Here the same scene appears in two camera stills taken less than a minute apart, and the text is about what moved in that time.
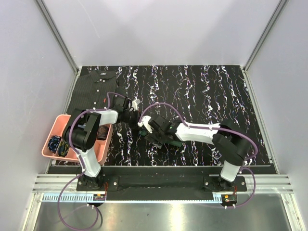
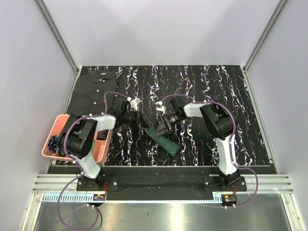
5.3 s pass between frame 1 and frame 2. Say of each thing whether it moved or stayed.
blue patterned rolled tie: stayed
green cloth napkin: moved
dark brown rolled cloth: stayed
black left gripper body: stayed
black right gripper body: moved
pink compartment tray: stayed
